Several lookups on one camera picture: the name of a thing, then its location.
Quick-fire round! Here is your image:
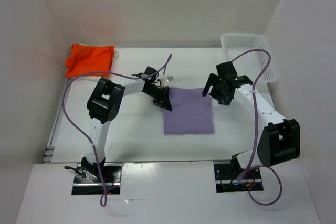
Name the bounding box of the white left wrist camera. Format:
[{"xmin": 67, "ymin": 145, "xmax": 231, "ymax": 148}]
[{"xmin": 161, "ymin": 76, "xmax": 174, "ymax": 85}]

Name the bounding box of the white t shirt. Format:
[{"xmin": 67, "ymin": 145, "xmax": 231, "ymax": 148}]
[{"xmin": 106, "ymin": 51, "xmax": 119, "ymax": 64}]

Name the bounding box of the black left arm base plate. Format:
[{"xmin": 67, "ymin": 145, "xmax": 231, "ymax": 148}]
[{"xmin": 71, "ymin": 164, "xmax": 122, "ymax": 196}]

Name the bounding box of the white plastic laundry basket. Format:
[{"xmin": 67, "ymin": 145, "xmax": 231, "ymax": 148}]
[{"xmin": 220, "ymin": 33, "xmax": 278, "ymax": 84}]

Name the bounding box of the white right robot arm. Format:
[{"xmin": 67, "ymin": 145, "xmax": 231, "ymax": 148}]
[{"xmin": 202, "ymin": 61, "xmax": 300, "ymax": 178}]

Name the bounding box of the lavender t shirt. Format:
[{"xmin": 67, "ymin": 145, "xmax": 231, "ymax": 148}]
[{"xmin": 163, "ymin": 88, "xmax": 214, "ymax": 135}]

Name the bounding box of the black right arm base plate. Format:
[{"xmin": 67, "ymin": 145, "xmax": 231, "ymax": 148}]
[{"xmin": 213, "ymin": 162, "xmax": 264, "ymax": 193}]

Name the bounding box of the orange t shirt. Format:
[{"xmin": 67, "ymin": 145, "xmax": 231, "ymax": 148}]
[{"xmin": 65, "ymin": 44, "xmax": 115, "ymax": 78}]

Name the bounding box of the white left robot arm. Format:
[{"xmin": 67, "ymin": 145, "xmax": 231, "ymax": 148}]
[{"xmin": 81, "ymin": 67, "xmax": 173, "ymax": 182}]

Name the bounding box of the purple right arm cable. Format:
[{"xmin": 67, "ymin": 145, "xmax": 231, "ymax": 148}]
[{"xmin": 230, "ymin": 50, "xmax": 283, "ymax": 206}]

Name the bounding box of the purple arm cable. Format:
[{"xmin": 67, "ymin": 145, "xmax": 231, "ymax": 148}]
[
  {"xmin": 230, "ymin": 50, "xmax": 283, "ymax": 206},
  {"xmin": 60, "ymin": 52, "xmax": 173, "ymax": 208}
]

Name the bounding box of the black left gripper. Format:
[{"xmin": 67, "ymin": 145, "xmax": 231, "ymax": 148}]
[{"xmin": 143, "ymin": 84, "xmax": 171, "ymax": 111}]

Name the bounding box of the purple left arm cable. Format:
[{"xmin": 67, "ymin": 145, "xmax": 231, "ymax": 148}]
[{"xmin": 60, "ymin": 52, "xmax": 173, "ymax": 208}]

